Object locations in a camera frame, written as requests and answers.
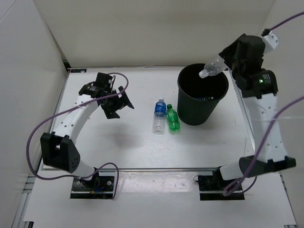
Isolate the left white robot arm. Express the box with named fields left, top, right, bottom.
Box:
left=40, top=82, right=133, bottom=190

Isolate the small blue label bottle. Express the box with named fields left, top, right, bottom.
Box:
left=195, top=96, right=214, bottom=102

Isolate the aluminium frame rail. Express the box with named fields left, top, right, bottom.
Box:
left=41, top=167, right=220, bottom=171

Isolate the clear plastic bottle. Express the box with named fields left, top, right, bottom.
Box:
left=199, top=56, right=227, bottom=78

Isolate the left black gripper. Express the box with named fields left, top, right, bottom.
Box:
left=100, top=86, right=133, bottom=119

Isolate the black plastic waste bin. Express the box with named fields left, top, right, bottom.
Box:
left=177, top=63, right=229, bottom=126

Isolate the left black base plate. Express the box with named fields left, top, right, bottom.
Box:
left=70, top=172, right=117, bottom=200

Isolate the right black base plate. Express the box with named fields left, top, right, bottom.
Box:
left=193, top=175, right=245, bottom=201

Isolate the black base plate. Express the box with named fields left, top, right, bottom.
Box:
left=70, top=172, right=117, bottom=200
left=193, top=175, right=245, bottom=201

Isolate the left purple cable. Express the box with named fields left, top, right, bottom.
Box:
left=25, top=72, right=130, bottom=199

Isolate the green plastic bottle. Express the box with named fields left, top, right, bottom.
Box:
left=166, top=104, right=180, bottom=133

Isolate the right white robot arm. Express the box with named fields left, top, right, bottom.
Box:
left=213, top=34, right=296, bottom=190

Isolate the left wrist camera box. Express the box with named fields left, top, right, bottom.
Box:
left=94, top=72, right=113, bottom=90

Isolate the blue label clear bottle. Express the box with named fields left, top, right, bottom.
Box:
left=152, top=97, right=166, bottom=134

